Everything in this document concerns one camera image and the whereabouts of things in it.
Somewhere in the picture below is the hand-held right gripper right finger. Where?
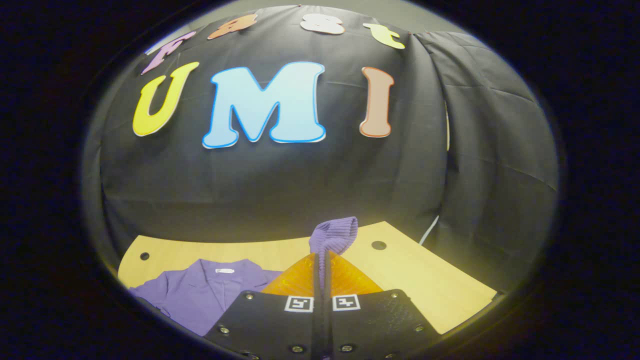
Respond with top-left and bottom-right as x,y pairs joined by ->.
325,250 -> 443,360

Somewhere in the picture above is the black backdrop cloth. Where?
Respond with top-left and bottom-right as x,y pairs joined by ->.
82,5 -> 560,291

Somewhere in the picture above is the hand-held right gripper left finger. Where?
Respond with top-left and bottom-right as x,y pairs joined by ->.
204,252 -> 326,360

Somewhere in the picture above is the purple knit shirt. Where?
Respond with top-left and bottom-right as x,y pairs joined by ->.
129,216 -> 359,337

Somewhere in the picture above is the white cable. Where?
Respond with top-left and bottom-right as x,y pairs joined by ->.
419,215 -> 441,246

